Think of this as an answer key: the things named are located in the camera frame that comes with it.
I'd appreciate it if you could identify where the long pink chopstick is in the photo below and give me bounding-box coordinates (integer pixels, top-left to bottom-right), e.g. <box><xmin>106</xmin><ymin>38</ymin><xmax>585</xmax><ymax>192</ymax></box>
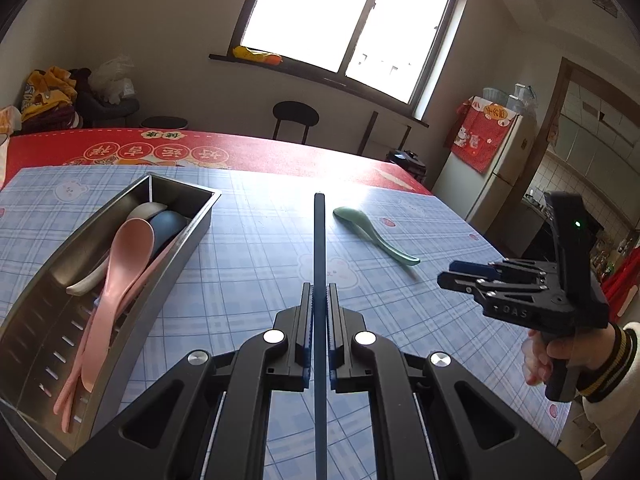
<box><xmin>60</xmin><ymin>231</ymin><xmax>189</xmax><ymax>434</ymax></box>

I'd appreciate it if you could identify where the beige spoon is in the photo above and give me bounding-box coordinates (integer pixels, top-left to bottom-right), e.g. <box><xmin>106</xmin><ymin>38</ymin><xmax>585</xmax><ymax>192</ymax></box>
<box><xmin>65</xmin><ymin>201</ymin><xmax>170</xmax><ymax>297</ymax></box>

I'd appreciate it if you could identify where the pink spoon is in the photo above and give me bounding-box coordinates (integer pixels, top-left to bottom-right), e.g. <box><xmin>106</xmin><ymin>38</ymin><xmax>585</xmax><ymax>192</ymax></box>
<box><xmin>81</xmin><ymin>218</ymin><xmax>154</xmax><ymax>392</ymax></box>

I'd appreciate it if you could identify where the blue spoon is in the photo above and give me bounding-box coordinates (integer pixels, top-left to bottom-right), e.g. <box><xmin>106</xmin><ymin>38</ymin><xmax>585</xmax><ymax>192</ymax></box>
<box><xmin>149</xmin><ymin>210</ymin><xmax>190</xmax><ymax>261</ymax></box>

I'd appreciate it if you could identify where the right white sleeve forearm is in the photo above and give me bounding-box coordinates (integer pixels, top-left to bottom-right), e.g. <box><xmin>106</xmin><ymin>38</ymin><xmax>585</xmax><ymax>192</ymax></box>
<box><xmin>579</xmin><ymin>322</ymin><xmax>639</xmax><ymax>455</ymax></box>

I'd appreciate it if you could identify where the person's right hand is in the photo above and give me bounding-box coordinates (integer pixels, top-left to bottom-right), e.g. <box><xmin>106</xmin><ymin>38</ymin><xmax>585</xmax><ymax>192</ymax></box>
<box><xmin>521</xmin><ymin>325</ymin><xmax>616</xmax><ymax>386</ymax></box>

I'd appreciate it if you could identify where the white refrigerator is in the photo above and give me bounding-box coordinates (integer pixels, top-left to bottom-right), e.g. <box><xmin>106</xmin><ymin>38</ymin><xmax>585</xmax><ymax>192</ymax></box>
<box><xmin>433</xmin><ymin>113</ymin><xmax>536</xmax><ymax>234</ymax></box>

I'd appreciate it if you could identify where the steel utensil tray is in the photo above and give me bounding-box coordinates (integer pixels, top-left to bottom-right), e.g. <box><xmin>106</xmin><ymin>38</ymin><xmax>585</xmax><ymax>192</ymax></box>
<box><xmin>1</xmin><ymin>174</ymin><xmax>220</xmax><ymax>469</ymax></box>

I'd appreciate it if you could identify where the red cloth on fridge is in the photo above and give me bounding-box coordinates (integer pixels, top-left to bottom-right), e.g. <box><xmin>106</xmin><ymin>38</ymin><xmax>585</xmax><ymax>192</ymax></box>
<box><xmin>450</xmin><ymin>96</ymin><xmax>518</xmax><ymax>174</ymax></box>

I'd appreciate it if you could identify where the blue plaid table mat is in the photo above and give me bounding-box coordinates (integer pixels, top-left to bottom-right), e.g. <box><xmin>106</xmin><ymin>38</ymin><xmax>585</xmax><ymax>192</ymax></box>
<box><xmin>0</xmin><ymin>164</ymin><xmax>574</xmax><ymax>480</ymax></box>

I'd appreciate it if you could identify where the black rice cooker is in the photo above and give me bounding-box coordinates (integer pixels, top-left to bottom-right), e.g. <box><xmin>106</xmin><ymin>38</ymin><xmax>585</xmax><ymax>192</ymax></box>
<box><xmin>385</xmin><ymin>150</ymin><xmax>426</xmax><ymax>183</ymax></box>

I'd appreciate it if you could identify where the green spoon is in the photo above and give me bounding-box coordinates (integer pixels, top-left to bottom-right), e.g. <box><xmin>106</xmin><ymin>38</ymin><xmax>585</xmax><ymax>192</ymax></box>
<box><xmin>333</xmin><ymin>207</ymin><xmax>421</xmax><ymax>266</ymax></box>

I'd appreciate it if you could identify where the red tablecloth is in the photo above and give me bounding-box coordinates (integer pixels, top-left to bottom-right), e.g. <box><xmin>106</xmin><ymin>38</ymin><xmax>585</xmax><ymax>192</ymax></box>
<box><xmin>1</xmin><ymin>128</ymin><xmax>429</xmax><ymax>195</ymax></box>

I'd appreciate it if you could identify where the black round stool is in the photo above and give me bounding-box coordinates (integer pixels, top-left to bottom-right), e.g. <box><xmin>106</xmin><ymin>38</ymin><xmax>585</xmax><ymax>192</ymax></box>
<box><xmin>140</xmin><ymin>116</ymin><xmax>189</xmax><ymax>130</ymax></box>

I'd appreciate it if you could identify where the black round chair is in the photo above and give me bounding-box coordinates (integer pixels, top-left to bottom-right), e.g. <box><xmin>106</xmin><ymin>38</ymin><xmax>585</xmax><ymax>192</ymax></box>
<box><xmin>272</xmin><ymin>101</ymin><xmax>320</xmax><ymax>145</ymax></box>

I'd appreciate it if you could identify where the window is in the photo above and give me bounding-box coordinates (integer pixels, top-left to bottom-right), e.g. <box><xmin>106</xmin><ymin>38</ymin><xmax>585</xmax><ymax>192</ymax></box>
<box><xmin>228</xmin><ymin>0</ymin><xmax>458</xmax><ymax>118</ymax></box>

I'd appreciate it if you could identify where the white plastic bag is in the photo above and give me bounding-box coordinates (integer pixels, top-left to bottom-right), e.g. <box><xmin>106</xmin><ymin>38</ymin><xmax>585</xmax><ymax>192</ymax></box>
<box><xmin>88</xmin><ymin>55</ymin><xmax>136</xmax><ymax>105</ymax></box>

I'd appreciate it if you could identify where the tissue pack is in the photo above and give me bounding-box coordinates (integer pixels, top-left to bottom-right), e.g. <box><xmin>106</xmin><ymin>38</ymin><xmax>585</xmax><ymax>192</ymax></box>
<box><xmin>0</xmin><ymin>105</ymin><xmax>22</xmax><ymax>145</ymax></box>

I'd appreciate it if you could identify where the yellow clothes pile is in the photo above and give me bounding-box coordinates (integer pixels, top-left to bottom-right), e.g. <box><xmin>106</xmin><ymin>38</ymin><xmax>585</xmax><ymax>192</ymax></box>
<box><xmin>21</xmin><ymin>66</ymin><xmax>77</xmax><ymax>132</ymax></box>

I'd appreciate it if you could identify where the yellow cloth on sill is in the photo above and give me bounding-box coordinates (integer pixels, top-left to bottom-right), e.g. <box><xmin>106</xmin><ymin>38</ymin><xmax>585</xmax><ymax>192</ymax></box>
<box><xmin>232</xmin><ymin>46</ymin><xmax>282</xmax><ymax>66</ymax></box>

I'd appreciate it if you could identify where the black folding frame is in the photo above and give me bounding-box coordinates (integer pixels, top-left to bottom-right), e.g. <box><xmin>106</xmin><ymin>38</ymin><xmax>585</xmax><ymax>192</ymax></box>
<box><xmin>356</xmin><ymin>110</ymin><xmax>412</xmax><ymax>160</ymax></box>

